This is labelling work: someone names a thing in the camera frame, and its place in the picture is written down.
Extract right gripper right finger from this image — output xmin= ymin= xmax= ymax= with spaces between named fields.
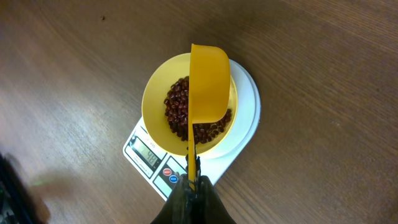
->
xmin=194 ymin=175 xmax=236 ymax=224

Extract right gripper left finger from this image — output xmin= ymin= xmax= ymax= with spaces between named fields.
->
xmin=150 ymin=174 xmax=193 ymax=224

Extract yellow measuring scoop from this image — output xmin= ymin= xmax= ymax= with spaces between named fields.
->
xmin=187 ymin=44 xmax=230 ymax=190

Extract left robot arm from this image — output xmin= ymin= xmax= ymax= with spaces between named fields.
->
xmin=1 ymin=154 xmax=50 ymax=224

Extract white digital kitchen scale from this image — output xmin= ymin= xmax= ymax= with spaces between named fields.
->
xmin=123 ymin=60 xmax=261 ymax=200

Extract red beans in bowl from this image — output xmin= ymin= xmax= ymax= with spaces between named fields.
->
xmin=164 ymin=77 xmax=233 ymax=144

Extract yellow plastic bowl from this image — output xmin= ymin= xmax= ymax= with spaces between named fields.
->
xmin=142 ymin=53 xmax=239 ymax=158

